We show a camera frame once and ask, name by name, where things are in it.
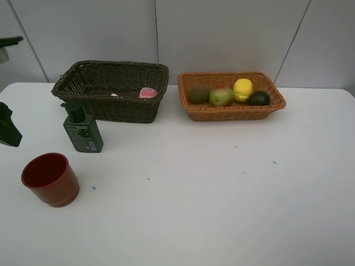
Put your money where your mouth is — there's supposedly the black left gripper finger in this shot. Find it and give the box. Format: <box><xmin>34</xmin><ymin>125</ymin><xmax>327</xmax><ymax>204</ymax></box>
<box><xmin>0</xmin><ymin>102</ymin><xmax>22</xmax><ymax>147</ymax></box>

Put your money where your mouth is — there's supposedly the red plastic cup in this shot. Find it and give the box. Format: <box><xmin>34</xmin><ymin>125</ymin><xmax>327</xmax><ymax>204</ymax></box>
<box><xmin>21</xmin><ymin>153</ymin><xmax>79</xmax><ymax>208</ymax></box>

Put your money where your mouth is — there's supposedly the dark green pump bottle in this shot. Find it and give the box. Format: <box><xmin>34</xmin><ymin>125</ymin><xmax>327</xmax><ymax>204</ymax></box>
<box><xmin>61</xmin><ymin>103</ymin><xmax>104</xmax><ymax>153</ymax></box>

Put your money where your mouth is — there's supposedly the pink bottle white cap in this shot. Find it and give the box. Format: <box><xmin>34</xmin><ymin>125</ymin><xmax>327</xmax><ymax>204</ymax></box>
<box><xmin>139</xmin><ymin>87</ymin><xmax>158</xmax><ymax>99</ymax></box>

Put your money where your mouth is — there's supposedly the brown kiwi fruit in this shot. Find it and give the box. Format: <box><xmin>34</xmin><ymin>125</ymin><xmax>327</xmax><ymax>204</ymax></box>
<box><xmin>188</xmin><ymin>85</ymin><xmax>211</xmax><ymax>104</ymax></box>

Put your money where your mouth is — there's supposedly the green red pear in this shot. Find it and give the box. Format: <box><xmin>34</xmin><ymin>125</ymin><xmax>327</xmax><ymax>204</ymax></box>
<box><xmin>209</xmin><ymin>86</ymin><xmax>234</xmax><ymax>108</ymax></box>

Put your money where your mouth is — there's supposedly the yellow lemon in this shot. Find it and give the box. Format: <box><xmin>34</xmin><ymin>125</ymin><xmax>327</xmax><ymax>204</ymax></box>
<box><xmin>233</xmin><ymin>79</ymin><xmax>252</xmax><ymax>103</ymax></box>

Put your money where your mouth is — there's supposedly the dark green avocado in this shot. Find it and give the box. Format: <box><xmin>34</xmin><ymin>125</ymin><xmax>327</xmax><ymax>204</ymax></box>
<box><xmin>247</xmin><ymin>91</ymin><xmax>271</xmax><ymax>106</ymax></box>

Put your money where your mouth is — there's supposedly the dark brown wicker basket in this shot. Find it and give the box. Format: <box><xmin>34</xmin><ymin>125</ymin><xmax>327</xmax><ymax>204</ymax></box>
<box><xmin>52</xmin><ymin>60</ymin><xmax>169</xmax><ymax>124</ymax></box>

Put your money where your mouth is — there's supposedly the orange wicker basket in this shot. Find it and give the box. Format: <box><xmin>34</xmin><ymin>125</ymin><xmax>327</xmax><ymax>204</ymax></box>
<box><xmin>177</xmin><ymin>71</ymin><xmax>286</xmax><ymax>121</ymax></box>

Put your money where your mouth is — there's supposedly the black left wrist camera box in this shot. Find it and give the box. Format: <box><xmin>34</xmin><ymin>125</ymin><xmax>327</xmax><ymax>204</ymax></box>
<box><xmin>0</xmin><ymin>36</ymin><xmax>24</xmax><ymax>63</ymax></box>

